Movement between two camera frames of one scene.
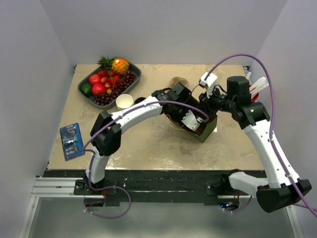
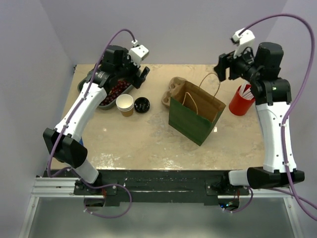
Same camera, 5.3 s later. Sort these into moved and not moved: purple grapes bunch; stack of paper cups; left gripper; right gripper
Moved: left gripper; right gripper
Not moved: purple grapes bunch; stack of paper cups
